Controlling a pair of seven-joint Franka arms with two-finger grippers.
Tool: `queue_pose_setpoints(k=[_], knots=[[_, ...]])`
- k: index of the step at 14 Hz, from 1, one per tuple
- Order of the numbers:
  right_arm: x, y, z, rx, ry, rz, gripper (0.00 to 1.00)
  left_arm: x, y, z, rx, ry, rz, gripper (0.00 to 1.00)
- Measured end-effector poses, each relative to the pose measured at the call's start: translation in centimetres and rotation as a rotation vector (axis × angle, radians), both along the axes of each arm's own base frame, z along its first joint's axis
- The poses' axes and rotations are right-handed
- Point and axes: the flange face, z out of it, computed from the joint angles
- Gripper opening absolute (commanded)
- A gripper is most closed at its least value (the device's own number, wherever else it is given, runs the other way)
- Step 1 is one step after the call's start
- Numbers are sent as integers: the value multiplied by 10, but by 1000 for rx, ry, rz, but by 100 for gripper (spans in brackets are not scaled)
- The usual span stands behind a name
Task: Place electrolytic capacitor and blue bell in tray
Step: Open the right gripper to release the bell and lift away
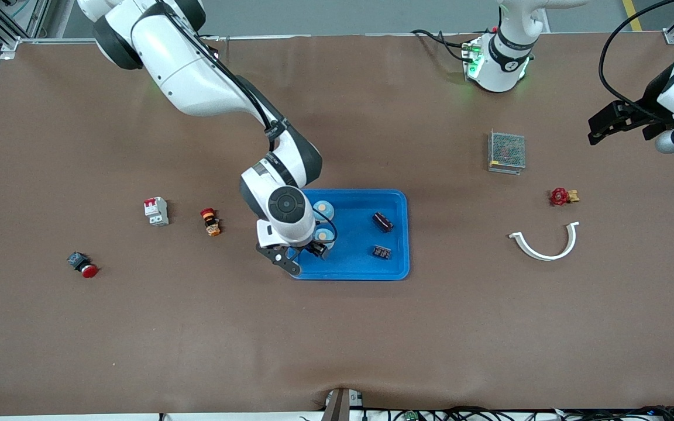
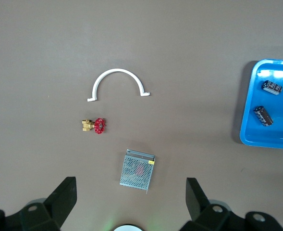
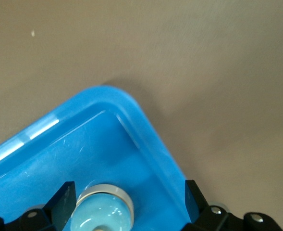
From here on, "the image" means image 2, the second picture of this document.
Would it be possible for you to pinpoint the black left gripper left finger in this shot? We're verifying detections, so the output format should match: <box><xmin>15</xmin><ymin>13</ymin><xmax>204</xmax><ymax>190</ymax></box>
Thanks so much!
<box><xmin>0</xmin><ymin>177</ymin><xmax>78</xmax><ymax>231</ymax></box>

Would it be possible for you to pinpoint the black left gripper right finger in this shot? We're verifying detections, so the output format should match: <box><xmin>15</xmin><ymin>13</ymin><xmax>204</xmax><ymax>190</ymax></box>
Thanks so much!
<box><xmin>179</xmin><ymin>178</ymin><xmax>283</xmax><ymax>231</ymax></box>

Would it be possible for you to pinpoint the metal mesh power supply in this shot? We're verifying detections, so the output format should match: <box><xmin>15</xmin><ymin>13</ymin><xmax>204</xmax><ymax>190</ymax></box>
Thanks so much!
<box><xmin>119</xmin><ymin>149</ymin><xmax>156</xmax><ymax>194</ymax></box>

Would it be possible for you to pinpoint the brass valve red handwheel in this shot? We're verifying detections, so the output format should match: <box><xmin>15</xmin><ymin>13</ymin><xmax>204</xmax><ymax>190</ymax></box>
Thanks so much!
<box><xmin>81</xmin><ymin>117</ymin><xmax>108</xmax><ymax>135</ymax></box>

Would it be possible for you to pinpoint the white curved pipe clamp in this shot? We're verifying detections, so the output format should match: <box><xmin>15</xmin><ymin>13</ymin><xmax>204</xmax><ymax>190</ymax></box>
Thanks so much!
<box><xmin>87</xmin><ymin>68</ymin><xmax>151</xmax><ymax>103</ymax></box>

